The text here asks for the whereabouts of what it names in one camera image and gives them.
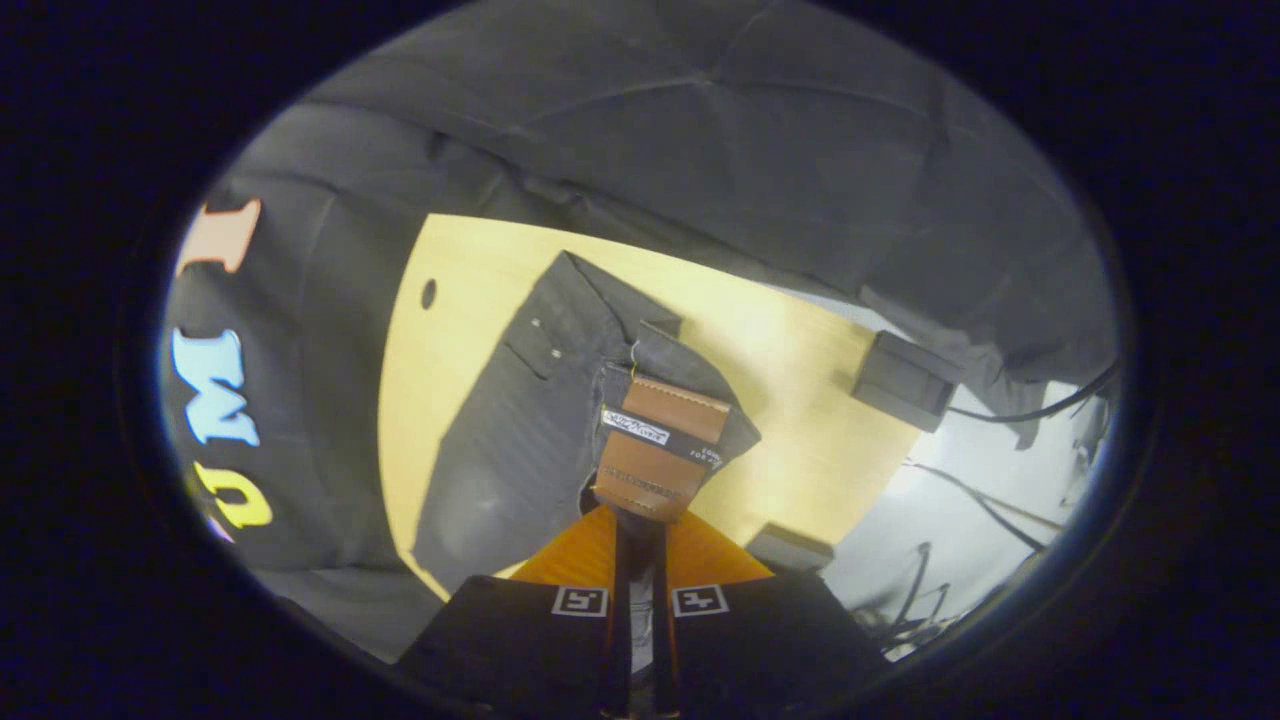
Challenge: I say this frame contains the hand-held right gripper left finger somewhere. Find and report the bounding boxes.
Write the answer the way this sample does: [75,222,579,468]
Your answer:
[393,505,637,719]

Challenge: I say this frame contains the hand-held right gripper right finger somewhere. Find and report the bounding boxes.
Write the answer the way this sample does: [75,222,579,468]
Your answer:
[640,510,893,719]

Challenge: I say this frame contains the dark grey jeans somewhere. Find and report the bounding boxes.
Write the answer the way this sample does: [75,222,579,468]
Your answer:
[410,250,763,593]

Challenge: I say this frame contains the black backdrop cloth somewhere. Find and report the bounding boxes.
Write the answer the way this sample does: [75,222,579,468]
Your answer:
[158,0,1121,601]

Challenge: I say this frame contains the low dark box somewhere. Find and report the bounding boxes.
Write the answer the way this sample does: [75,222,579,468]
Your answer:
[745,522,836,574]

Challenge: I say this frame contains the black box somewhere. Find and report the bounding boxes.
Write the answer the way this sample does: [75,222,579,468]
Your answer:
[852,330,966,434]

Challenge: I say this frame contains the black cable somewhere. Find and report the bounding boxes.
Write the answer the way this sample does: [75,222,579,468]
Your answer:
[945,358,1121,426]
[900,460,1067,553]
[868,540,953,653]

